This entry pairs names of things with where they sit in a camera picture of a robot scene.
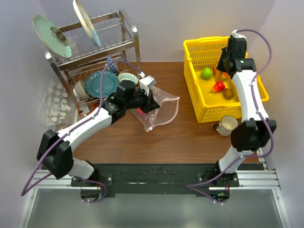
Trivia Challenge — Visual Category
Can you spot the glossy red toy pepper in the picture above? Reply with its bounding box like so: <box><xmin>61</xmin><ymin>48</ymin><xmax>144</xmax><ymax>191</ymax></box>
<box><xmin>209</xmin><ymin>81</ymin><xmax>226</xmax><ymax>93</ymax></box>

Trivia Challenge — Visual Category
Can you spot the green toy cabbage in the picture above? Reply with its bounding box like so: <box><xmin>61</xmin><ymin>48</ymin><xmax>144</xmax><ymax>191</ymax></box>
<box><xmin>200</xmin><ymin>67</ymin><xmax>213</xmax><ymax>80</ymax></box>

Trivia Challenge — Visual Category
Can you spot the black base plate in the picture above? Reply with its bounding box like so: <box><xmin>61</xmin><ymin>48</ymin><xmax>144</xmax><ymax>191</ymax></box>
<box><xmin>71</xmin><ymin>162</ymin><xmax>240</xmax><ymax>198</ymax></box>

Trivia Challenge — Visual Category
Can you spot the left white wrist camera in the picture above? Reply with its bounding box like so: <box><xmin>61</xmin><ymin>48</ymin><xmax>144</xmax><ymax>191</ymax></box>
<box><xmin>139</xmin><ymin>76</ymin><xmax>156</xmax><ymax>96</ymax></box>

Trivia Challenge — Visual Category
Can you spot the dark teal plate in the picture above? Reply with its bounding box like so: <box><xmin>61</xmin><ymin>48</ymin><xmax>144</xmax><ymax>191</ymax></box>
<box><xmin>84</xmin><ymin>70</ymin><xmax>120</xmax><ymax>98</ymax></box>

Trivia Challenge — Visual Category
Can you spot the beige blue plate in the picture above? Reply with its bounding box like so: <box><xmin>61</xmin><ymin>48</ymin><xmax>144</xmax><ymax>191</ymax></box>
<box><xmin>73</xmin><ymin>0</ymin><xmax>101</xmax><ymax>47</ymax></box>

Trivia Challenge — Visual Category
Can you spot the grey patterned bowl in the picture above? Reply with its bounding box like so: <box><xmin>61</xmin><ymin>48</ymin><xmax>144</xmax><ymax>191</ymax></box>
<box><xmin>73</xmin><ymin>80</ymin><xmax>90</xmax><ymax>100</ymax></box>

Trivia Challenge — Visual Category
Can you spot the blue zigzag bowl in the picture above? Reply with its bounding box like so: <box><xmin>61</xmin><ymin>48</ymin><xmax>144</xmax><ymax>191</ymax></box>
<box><xmin>106</xmin><ymin>56</ymin><xmax>119</xmax><ymax>75</ymax></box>

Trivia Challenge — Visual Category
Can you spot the yellow plastic basket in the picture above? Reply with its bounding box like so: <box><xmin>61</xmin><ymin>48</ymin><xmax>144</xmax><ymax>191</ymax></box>
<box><xmin>182</xmin><ymin>36</ymin><xmax>269</xmax><ymax>124</ymax></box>

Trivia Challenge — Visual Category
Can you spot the steel dish rack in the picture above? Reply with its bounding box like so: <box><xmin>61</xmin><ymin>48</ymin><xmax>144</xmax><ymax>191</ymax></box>
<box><xmin>45</xmin><ymin>9</ymin><xmax>141</xmax><ymax>114</ymax></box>

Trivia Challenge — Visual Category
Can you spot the light green floral plate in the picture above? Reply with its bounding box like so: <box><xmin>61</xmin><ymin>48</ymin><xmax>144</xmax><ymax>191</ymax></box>
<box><xmin>32</xmin><ymin>15</ymin><xmax>72</xmax><ymax>58</ymax></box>

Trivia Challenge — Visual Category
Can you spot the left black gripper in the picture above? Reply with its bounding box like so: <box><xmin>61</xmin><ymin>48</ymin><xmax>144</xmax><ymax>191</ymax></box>
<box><xmin>124</xmin><ymin>87</ymin><xmax>160</xmax><ymax>114</ymax></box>

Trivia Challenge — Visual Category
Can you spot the white enamel mug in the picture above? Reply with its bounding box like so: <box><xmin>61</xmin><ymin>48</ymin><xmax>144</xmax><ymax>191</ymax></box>
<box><xmin>213</xmin><ymin>115</ymin><xmax>238</xmax><ymax>137</ymax></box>

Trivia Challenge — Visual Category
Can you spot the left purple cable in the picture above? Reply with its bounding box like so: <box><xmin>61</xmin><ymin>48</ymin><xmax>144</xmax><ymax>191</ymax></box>
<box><xmin>20</xmin><ymin>59</ymin><xmax>145</xmax><ymax>204</ymax></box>

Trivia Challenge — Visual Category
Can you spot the yellow inside patterned bowl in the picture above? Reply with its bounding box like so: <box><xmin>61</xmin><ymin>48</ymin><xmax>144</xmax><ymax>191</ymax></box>
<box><xmin>118</xmin><ymin>72</ymin><xmax>139</xmax><ymax>84</ymax></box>

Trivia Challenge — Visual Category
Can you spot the clear pink zip bag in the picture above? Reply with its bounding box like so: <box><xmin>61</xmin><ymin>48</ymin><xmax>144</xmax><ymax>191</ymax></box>
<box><xmin>129</xmin><ymin>86</ymin><xmax>180</xmax><ymax>132</ymax></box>

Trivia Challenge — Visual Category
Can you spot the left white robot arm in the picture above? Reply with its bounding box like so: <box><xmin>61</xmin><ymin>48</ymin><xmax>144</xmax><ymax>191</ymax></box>
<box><xmin>37</xmin><ymin>80</ymin><xmax>160</xmax><ymax>186</ymax></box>

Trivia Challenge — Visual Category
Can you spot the red yellow toy mango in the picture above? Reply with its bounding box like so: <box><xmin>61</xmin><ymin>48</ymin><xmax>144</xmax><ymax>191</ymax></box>
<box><xmin>213</xmin><ymin>68</ymin><xmax>228</xmax><ymax>82</ymax></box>

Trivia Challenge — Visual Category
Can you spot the red toy apple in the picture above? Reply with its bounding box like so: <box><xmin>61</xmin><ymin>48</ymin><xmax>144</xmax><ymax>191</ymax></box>
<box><xmin>135</xmin><ymin>108</ymin><xmax>144</xmax><ymax>115</ymax></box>

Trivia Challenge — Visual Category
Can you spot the aluminium frame rail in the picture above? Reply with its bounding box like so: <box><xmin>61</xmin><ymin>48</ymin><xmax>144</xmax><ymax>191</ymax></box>
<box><xmin>19</xmin><ymin>159</ymin><xmax>290</xmax><ymax>228</ymax></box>

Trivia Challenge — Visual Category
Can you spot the brown toy kiwi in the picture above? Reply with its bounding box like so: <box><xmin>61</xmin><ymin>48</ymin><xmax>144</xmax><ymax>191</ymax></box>
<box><xmin>223</xmin><ymin>88</ymin><xmax>233</xmax><ymax>100</ymax></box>

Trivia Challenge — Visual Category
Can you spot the polka dot plastic bag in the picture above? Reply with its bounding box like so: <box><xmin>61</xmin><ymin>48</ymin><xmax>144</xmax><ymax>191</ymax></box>
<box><xmin>38</xmin><ymin>80</ymin><xmax>77</xmax><ymax>132</ymax></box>

